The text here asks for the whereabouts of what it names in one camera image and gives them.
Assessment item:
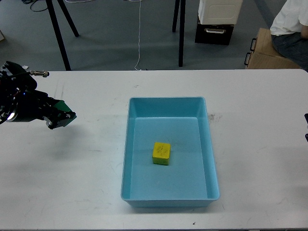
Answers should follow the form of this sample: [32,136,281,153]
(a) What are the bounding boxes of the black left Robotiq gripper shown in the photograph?
[0,90,75,129]

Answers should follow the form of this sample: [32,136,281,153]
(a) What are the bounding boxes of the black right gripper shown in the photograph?
[304,113,308,142]

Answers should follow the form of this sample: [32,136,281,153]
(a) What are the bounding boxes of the green block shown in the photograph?
[53,100,77,127]

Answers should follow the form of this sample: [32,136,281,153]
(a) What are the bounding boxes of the yellow block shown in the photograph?
[152,142,171,166]

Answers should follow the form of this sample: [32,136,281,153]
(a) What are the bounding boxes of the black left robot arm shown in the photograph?
[0,61,77,129]

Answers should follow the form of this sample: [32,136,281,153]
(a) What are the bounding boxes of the cardboard box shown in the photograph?
[244,28,300,69]

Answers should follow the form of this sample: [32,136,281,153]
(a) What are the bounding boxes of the light blue plastic box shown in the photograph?
[121,97,220,207]

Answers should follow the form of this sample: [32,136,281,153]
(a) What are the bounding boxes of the seated person white shirt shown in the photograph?
[270,0,308,71]

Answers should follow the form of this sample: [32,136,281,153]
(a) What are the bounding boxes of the black tripod left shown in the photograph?
[45,0,80,71]

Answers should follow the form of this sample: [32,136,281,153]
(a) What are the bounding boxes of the black tripod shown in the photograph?
[172,0,186,67]
[45,0,80,71]

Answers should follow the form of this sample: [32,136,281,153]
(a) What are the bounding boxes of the black tripod right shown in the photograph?
[172,0,186,67]

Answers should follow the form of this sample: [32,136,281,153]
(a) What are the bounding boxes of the black case with handle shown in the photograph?
[195,22,234,45]

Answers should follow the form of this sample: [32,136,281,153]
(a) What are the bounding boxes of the white cable on floor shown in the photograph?
[64,0,148,71]

